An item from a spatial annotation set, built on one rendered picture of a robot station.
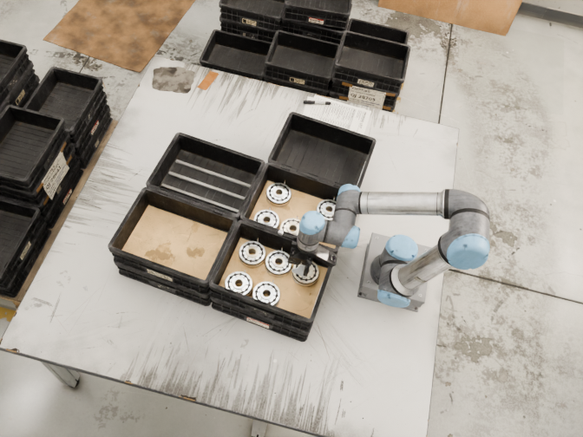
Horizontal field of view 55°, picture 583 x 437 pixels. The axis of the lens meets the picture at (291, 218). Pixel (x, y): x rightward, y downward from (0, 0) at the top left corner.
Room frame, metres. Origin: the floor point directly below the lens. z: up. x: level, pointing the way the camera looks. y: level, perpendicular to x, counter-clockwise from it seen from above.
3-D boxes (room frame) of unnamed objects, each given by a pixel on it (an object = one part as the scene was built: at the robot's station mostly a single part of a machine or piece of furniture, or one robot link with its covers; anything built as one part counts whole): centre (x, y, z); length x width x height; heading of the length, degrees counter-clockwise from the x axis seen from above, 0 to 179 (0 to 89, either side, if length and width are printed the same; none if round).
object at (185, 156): (1.27, 0.37, 0.87); 0.40 x 0.30 x 0.11; 79
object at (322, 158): (1.49, -0.08, 0.87); 0.40 x 0.30 x 0.11; 79
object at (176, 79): (1.96, 0.71, 0.71); 0.22 x 0.19 x 0.01; 85
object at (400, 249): (1.03, -0.42, 0.97); 0.13 x 0.12 x 0.14; 176
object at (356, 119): (1.89, -0.13, 0.70); 0.33 x 0.23 x 0.01; 85
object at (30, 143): (1.50, 1.35, 0.37); 0.40 x 0.30 x 0.45; 175
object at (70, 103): (1.90, 1.31, 0.31); 0.40 x 0.30 x 0.34; 175
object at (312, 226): (0.92, -0.07, 1.23); 0.09 x 0.08 x 0.11; 86
